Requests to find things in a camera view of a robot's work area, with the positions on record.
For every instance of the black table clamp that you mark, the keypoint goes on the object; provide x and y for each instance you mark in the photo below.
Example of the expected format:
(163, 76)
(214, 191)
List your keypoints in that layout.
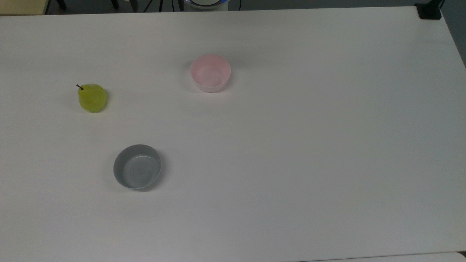
(429, 11)

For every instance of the black furniture leg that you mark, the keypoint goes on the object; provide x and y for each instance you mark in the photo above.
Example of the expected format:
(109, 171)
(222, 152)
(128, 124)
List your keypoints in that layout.
(62, 4)

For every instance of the pink plastic bowl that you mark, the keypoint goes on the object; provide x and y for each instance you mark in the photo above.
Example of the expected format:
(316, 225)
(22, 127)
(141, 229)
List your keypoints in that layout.
(210, 74)

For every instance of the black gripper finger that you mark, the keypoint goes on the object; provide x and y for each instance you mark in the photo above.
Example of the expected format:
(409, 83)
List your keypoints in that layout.
(180, 4)
(134, 5)

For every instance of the grey plastic bowl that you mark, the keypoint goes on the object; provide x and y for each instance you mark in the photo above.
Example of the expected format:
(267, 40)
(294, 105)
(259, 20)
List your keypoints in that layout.
(137, 168)

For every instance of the beige wooden cabinet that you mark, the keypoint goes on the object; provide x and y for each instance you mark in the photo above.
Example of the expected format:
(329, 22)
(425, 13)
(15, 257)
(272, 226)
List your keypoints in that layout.
(22, 6)

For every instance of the green pear with brown stem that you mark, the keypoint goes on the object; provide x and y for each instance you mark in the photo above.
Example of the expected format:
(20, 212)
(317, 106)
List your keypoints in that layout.
(93, 99)

